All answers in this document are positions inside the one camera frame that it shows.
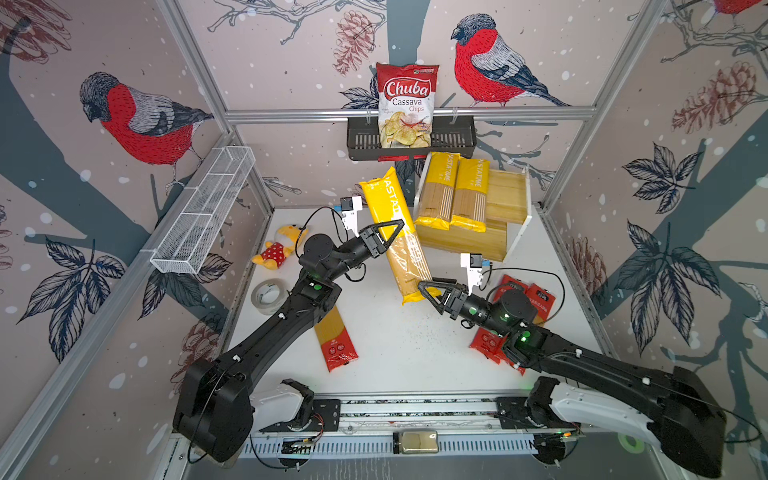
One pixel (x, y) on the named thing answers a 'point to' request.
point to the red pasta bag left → (335, 340)
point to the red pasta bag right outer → (544, 303)
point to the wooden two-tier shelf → (508, 209)
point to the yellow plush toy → (274, 254)
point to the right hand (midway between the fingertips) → (416, 292)
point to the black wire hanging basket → (452, 137)
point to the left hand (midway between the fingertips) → (402, 226)
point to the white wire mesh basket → (185, 246)
